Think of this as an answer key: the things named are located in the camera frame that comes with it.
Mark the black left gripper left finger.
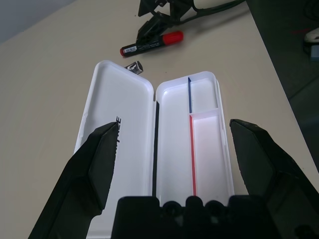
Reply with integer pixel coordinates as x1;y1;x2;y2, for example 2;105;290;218
26;121;119;239

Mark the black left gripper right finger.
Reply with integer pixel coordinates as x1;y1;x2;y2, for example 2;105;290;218
229;119;319;239

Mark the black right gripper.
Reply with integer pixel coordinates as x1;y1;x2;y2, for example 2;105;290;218
136;0;197;48

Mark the red and black marker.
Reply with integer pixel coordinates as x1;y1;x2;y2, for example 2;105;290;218
119;30;184;58

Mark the white plastic pencil case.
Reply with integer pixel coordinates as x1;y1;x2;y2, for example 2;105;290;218
73;59;235;239

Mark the white grey floor item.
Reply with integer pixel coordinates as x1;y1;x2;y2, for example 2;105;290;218
303;26;319;63

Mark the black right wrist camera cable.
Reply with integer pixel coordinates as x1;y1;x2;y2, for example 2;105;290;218
181;0;247;25

